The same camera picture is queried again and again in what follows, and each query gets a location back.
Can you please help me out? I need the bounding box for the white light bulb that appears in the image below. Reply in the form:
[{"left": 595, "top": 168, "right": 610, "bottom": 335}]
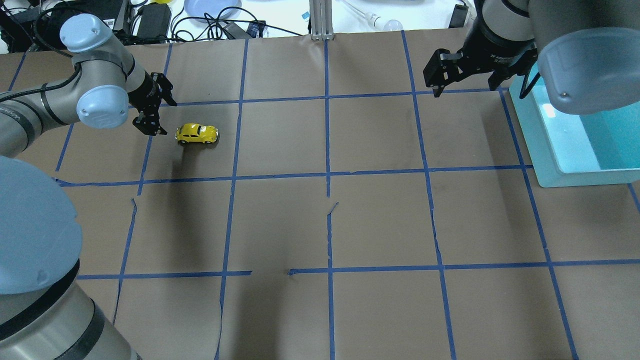
[{"left": 365, "top": 13, "right": 403, "bottom": 32}]

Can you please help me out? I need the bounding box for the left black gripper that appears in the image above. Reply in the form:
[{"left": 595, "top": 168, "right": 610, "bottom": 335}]
[{"left": 131, "top": 71, "right": 178, "bottom": 136}]

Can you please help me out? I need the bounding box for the yellow beetle toy car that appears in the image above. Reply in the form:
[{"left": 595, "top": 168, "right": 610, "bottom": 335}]
[{"left": 174, "top": 123, "right": 219, "bottom": 145}]

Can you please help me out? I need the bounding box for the black power adapter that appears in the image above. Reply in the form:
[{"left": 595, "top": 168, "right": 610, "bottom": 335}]
[{"left": 135, "top": 2, "right": 171, "bottom": 44}]

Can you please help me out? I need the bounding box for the aluminium frame post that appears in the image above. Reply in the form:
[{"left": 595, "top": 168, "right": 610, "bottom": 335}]
[{"left": 308, "top": 0, "right": 335, "bottom": 41}]

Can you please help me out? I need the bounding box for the teal plastic storage bin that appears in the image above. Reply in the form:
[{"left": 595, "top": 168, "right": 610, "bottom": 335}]
[{"left": 509, "top": 76, "right": 640, "bottom": 188}]

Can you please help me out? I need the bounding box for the blue plastic plate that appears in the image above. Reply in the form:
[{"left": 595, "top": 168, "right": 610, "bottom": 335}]
[{"left": 183, "top": 0, "right": 242, "bottom": 23}]

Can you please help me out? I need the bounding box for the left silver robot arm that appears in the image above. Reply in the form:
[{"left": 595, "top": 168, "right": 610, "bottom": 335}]
[{"left": 1, "top": 13, "right": 176, "bottom": 360}]

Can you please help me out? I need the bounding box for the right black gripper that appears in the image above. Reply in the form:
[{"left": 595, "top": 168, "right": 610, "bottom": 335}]
[{"left": 423, "top": 22, "right": 542, "bottom": 100}]

